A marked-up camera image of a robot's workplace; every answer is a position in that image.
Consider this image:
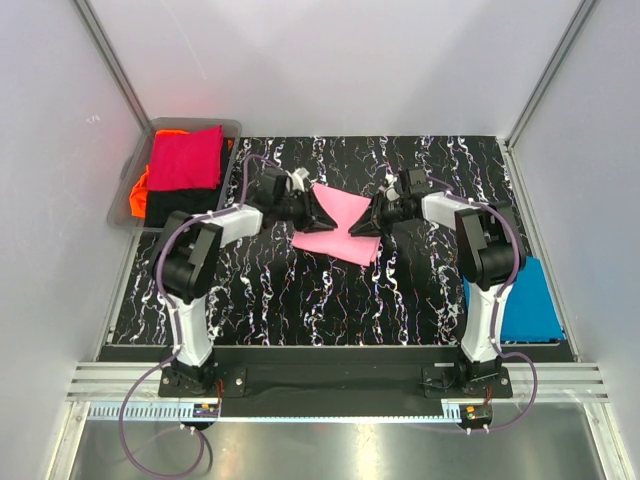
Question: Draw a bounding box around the blue folded t shirt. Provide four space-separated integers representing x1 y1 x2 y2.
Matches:
462 255 565 345

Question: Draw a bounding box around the white slotted cable duct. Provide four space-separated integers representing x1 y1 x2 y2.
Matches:
88 401 461 424

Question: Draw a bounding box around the magenta folded t shirt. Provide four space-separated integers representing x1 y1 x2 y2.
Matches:
147 125 225 192

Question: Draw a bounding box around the clear plastic bin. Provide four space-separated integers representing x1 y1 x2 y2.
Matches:
107 117 242 234

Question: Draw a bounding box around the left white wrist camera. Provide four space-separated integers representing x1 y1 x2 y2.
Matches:
286 167 309 192

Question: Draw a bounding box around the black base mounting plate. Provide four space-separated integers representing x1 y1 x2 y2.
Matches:
160 346 513 413

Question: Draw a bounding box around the purple cable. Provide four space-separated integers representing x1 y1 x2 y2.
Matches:
117 153 281 476
424 174 539 434

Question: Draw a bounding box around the pink t shirt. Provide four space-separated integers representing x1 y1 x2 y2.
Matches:
291 184 381 266

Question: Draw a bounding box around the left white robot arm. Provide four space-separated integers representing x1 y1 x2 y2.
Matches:
151 167 337 396

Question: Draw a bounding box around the black t shirt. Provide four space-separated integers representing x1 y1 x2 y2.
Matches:
129 137 235 228

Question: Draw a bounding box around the black marbled table mat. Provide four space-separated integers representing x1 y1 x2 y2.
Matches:
107 134 531 347

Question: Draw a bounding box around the orange t shirt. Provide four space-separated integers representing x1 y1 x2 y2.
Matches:
129 125 235 220

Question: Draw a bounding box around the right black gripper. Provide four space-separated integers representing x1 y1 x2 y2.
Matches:
349 192 412 239

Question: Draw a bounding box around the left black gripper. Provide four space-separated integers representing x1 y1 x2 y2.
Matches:
274 189 337 235

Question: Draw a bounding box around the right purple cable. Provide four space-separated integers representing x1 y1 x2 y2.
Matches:
424 174 539 434

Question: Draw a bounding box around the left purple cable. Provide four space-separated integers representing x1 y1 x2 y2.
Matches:
117 153 281 476

